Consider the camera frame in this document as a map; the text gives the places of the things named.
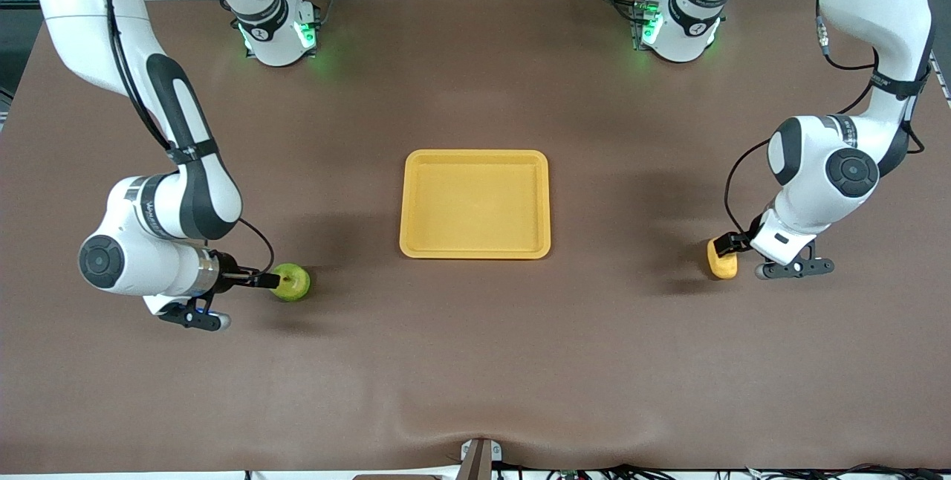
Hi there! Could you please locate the yellow potato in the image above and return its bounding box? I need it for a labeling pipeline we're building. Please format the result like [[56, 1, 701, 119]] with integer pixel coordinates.
[[707, 239, 739, 280]]

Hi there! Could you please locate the green apple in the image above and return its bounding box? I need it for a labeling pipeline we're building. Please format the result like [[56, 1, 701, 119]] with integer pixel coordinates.
[[269, 263, 312, 302]]

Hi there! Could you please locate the yellow plastic tray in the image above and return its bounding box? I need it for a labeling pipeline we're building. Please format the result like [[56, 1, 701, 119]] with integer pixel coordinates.
[[400, 149, 551, 260]]

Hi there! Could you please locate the brown table mat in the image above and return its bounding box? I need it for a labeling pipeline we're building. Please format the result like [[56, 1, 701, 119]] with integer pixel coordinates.
[[0, 0, 951, 475]]

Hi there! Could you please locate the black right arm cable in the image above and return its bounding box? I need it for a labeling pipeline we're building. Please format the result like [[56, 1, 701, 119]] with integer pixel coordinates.
[[99, 0, 277, 276]]

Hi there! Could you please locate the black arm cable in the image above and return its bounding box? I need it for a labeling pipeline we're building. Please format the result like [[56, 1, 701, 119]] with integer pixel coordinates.
[[99, 0, 277, 276], [724, 0, 929, 243]]

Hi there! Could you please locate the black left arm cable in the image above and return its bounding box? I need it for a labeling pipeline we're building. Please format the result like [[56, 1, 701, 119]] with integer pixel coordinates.
[[724, 0, 929, 243]]

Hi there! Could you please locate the grey metal camera clamp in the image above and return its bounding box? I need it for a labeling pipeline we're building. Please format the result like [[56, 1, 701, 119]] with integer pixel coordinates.
[[458, 438, 503, 480]]

